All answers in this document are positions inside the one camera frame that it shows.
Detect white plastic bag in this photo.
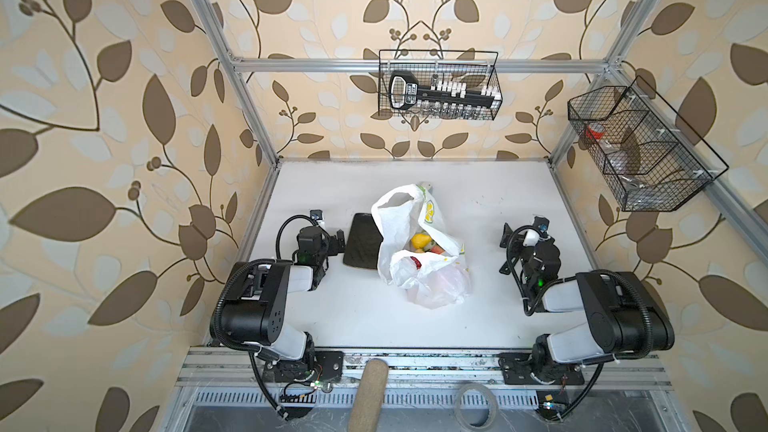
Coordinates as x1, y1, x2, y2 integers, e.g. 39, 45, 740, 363
371, 184, 471, 310

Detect yellow fake lemon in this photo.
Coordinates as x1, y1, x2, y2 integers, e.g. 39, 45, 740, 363
410, 233, 433, 253

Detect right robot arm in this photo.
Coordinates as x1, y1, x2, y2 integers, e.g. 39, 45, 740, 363
499, 216, 675, 422

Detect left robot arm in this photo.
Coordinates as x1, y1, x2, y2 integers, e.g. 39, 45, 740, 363
210, 209, 345, 421

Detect black square plate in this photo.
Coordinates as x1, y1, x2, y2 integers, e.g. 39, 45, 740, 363
343, 213, 383, 270

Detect red item in basket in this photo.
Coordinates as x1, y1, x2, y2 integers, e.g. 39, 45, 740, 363
584, 122, 605, 142

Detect tape roll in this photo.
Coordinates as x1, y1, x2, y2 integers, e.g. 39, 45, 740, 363
453, 383, 500, 432

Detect cardboard tube roll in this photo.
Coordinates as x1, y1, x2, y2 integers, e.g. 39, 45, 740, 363
347, 359, 389, 432

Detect black socket tool set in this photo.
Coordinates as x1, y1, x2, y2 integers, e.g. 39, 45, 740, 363
384, 70, 503, 114

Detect side wire basket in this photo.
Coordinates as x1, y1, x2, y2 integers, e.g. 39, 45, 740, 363
567, 76, 729, 212

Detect rear wire basket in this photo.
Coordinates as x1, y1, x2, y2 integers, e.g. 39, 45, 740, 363
377, 48, 503, 121

